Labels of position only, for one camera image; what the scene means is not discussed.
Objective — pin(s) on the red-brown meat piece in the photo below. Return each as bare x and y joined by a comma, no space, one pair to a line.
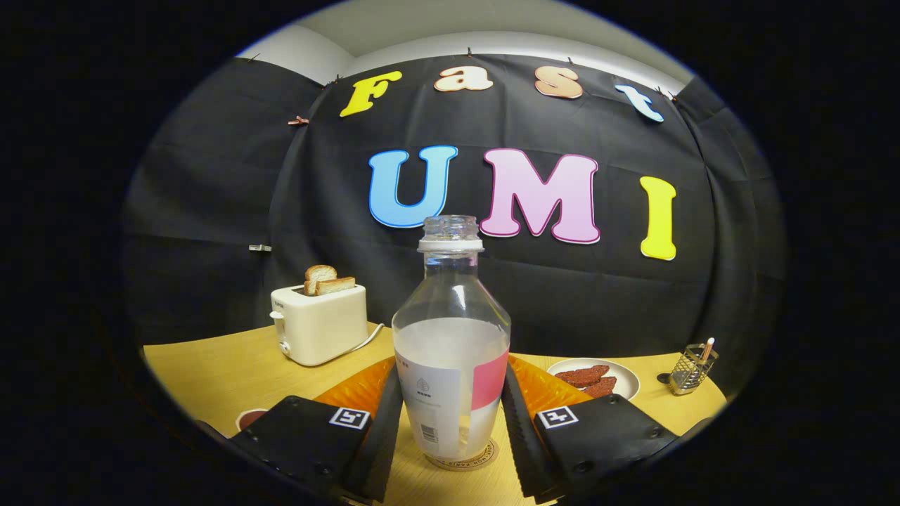
601,387
582,375

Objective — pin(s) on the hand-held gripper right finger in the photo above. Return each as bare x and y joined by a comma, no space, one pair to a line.
520,450

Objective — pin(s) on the round-topped toast slice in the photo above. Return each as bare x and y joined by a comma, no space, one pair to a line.
320,274

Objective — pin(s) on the wooden table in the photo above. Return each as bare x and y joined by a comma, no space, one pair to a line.
211,372

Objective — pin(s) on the orange cloth clip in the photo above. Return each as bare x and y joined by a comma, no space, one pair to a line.
298,121

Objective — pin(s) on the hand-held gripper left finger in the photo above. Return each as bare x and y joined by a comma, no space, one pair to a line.
380,450

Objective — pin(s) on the metal mesh pen holder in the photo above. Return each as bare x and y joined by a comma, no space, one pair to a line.
690,371

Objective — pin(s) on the cream toaster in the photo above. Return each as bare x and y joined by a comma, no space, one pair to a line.
320,327

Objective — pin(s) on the pen with white tip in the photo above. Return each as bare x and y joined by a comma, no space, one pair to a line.
707,348

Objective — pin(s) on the clear juice bottle pink label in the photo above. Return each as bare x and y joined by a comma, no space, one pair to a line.
450,351

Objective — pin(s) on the round wooden coaster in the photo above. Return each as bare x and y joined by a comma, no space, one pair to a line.
489,453

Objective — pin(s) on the white round plate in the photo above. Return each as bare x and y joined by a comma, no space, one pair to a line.
626,383

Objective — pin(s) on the flat toast slice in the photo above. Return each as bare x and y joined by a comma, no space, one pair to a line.
336,285

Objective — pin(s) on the black backdrop cloth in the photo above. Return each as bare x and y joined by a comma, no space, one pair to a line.
211,211

